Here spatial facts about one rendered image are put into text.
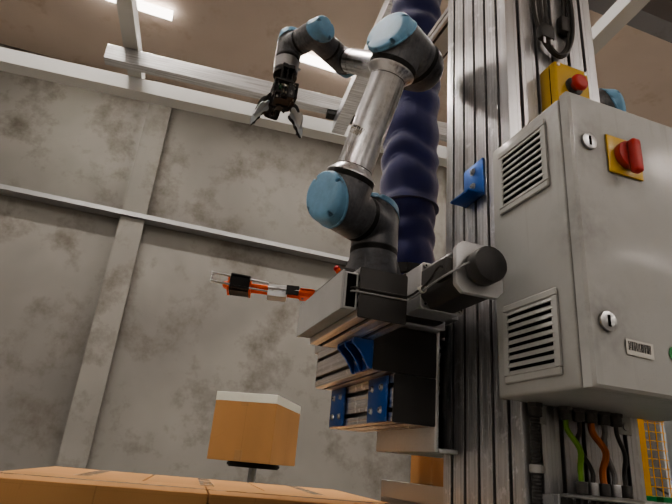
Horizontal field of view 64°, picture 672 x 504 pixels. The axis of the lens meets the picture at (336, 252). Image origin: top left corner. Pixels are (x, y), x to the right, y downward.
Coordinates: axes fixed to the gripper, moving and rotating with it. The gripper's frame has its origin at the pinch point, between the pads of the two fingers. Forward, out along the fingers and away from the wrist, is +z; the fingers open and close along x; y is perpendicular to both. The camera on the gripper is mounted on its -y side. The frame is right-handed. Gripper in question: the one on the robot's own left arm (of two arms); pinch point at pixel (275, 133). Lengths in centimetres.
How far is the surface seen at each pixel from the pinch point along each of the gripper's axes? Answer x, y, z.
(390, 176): 52, -34, -18
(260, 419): 50, -206, 65
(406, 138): 56, -30, -33
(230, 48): -3, -444, -401
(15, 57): -154, -240, -164
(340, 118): 72, -175, -143
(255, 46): 26, -426, -401
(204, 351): 42, -569, -34
